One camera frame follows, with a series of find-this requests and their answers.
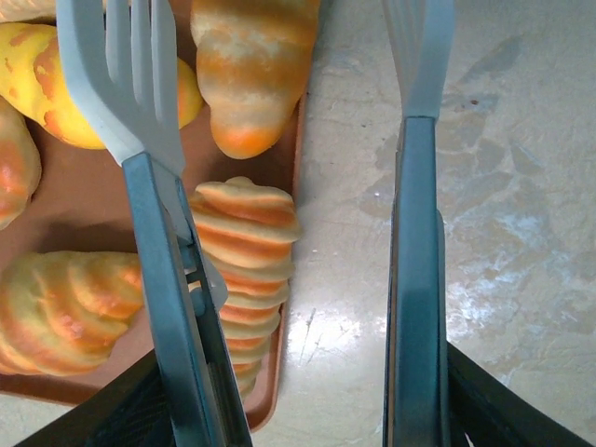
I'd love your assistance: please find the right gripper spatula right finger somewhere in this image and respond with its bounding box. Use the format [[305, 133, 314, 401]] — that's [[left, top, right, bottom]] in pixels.
[[381, 0, 456, 447]]

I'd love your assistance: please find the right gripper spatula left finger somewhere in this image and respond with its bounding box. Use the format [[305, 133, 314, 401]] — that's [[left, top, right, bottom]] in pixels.
[[54, 0, 253, 447]]

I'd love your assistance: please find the striped croissant fake bread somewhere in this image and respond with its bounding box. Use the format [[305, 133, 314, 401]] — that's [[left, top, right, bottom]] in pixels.
[[0, 250, 145, 377]]

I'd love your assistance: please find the ribbed spiral fake bread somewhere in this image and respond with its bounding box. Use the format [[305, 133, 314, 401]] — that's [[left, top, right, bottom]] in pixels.
[[188, 175, 303, 401]]

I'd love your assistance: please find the orange tan fake bread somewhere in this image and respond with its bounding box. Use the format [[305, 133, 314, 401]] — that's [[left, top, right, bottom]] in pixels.
[[0, 97, 43, 232]]

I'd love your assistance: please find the pale banded fake bread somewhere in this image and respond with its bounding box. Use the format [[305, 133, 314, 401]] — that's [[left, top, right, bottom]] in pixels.
[[189, 0, 322, 158]]

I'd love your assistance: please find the yellow fake bread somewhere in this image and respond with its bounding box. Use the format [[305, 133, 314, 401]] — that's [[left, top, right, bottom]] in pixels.
[[0, 21, 205, 151]]

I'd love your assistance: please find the pale beige fake bread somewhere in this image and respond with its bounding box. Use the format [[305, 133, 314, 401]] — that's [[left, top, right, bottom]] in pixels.
[[0, 0, 60, 24]]

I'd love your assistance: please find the brown serving tray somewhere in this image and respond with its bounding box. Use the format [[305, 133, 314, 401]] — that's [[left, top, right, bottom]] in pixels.
[[0, 0, 308, 434]]

